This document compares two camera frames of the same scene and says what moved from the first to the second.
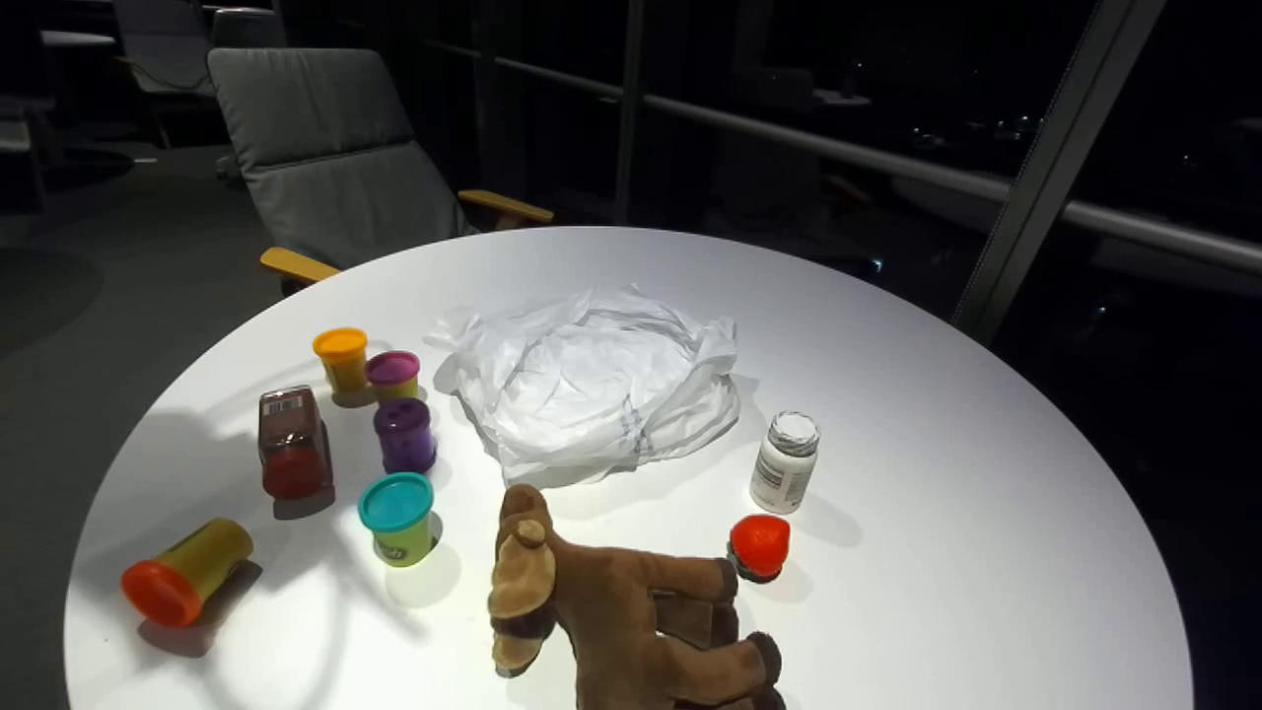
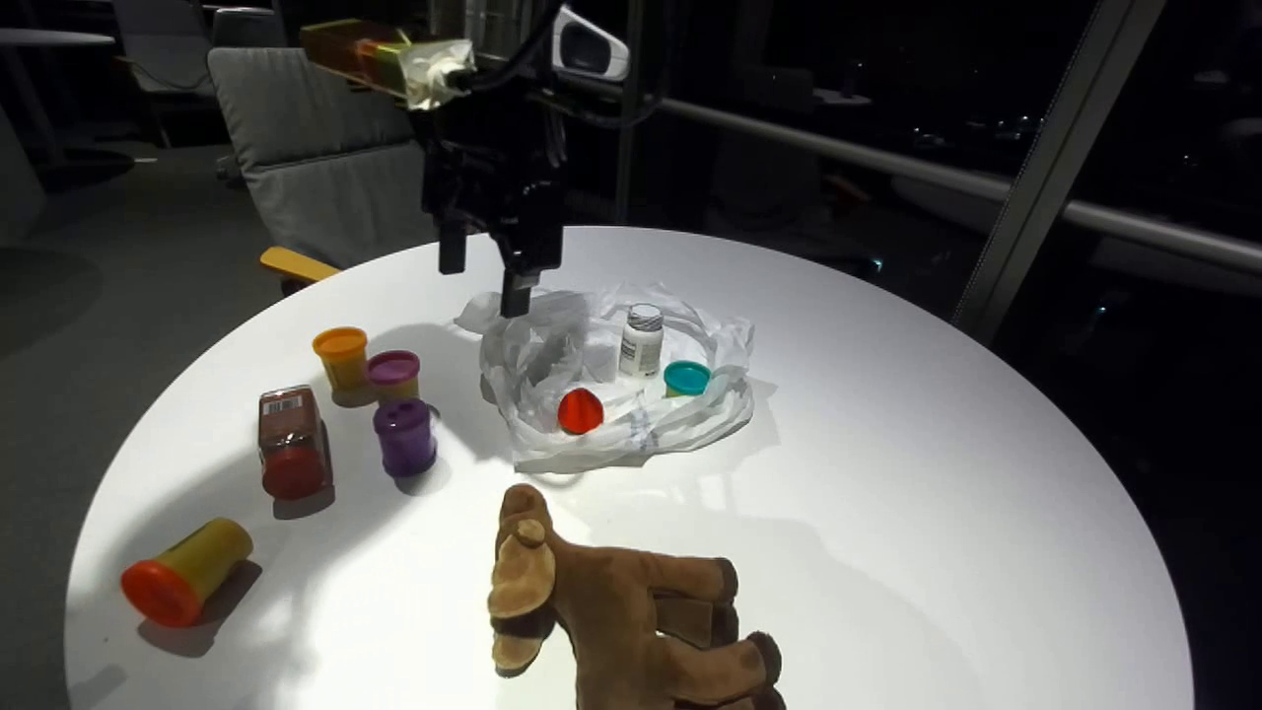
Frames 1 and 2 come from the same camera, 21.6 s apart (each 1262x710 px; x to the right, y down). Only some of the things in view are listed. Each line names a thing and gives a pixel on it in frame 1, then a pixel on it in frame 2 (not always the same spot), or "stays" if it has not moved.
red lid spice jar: [296, 450] stays
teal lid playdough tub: [393, 508] -> [688, 375]
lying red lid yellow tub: [174, 588] stays
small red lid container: [759, 546] -> [581, 411]
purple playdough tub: [405, 434] stays
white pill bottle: [785, 459] -> [645, 342]
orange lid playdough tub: [346, 355] stays
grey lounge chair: [329, 163] stays
